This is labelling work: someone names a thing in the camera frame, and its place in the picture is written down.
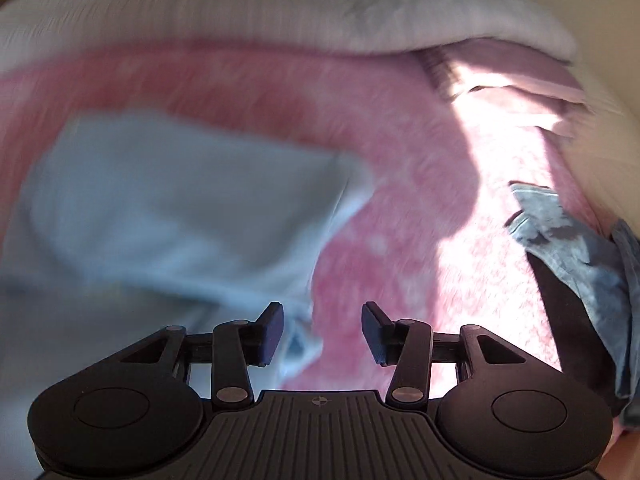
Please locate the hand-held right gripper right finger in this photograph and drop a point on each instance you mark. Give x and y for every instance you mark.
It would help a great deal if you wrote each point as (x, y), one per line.
(372, 332)

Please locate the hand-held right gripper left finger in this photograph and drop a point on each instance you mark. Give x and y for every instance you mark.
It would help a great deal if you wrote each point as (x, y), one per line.
(270, 332)

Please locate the light blue garment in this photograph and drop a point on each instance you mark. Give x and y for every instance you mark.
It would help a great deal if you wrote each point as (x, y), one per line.
(175, 210)

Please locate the pink floral blanket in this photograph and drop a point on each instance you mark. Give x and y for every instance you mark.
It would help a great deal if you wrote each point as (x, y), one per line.
(400, 170)

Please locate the black garment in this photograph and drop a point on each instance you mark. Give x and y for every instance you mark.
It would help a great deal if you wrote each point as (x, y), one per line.
(565, 330)

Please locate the grey-blue garment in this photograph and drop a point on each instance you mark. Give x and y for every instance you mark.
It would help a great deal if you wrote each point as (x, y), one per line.
(570, 255)

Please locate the cream padded headboard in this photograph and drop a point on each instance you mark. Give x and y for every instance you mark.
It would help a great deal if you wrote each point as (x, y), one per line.
(605, 110)

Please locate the striped lilac quilt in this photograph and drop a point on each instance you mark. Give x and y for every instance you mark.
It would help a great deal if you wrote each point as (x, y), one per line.
(275, 5)

